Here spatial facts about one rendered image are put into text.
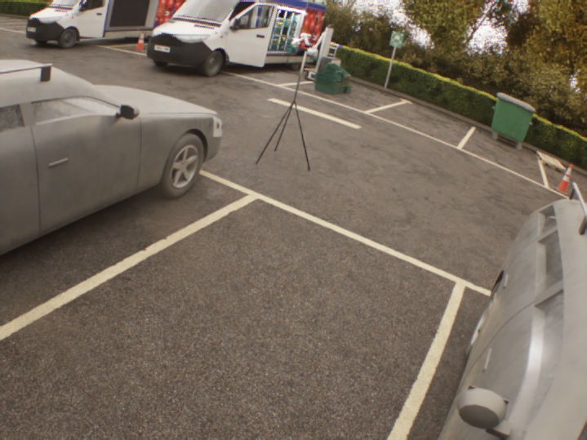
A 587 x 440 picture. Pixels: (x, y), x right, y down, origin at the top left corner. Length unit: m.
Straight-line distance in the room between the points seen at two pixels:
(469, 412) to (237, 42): 10.79
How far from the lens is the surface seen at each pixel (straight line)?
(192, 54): 11.04
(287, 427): 2.63
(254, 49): 11.51
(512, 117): 13.74
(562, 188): 10.77
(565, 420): 1.58
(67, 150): 3.40
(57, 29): 15.26
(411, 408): 2.99
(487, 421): 1.50
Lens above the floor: 2.03
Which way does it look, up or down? 25 degrees down
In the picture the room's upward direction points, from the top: 14 degrees clockwise
